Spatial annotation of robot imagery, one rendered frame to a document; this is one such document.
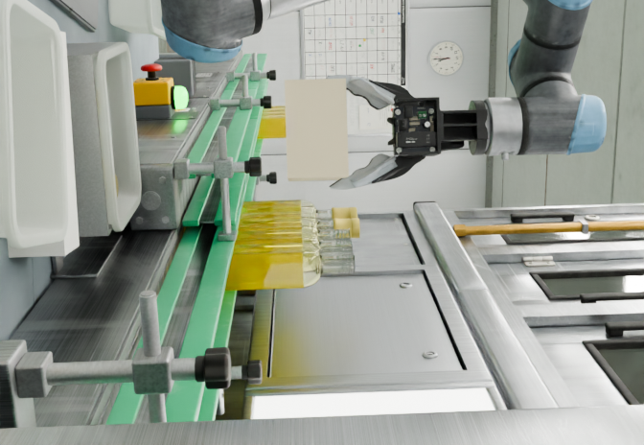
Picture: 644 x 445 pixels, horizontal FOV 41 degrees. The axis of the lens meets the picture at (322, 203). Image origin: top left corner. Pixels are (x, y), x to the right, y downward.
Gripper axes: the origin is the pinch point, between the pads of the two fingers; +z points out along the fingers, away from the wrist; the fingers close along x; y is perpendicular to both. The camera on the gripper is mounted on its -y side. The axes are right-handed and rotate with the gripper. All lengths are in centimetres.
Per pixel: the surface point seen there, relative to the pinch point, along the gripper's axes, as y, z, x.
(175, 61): -73, 31, -22
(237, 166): -10.3, 12.8, 3.6
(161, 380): 52, 14, 21
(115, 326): 20.3, 23.9, 21.7
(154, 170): -10.1, 24.6, 3.8
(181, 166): -9.7, 20.7, 3.3
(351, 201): -634, -35, 10
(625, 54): -318, -160, -61
